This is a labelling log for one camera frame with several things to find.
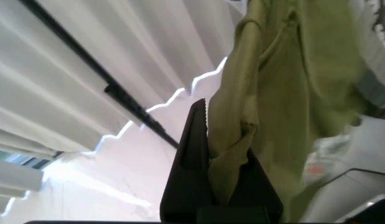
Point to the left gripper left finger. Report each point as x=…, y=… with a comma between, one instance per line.
x=189, y=174

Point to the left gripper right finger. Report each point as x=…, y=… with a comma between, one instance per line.
x=257, y=189

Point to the green short-sleeved shirt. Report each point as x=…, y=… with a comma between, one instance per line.
x=288, y=93

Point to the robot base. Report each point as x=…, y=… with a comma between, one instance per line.
x=366, y=186

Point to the black clothes rack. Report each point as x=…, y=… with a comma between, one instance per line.
x=130, y=102

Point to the white laundry basket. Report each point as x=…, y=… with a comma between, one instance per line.
x=380, y=59

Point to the window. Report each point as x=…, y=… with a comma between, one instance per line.
x=27, y=160

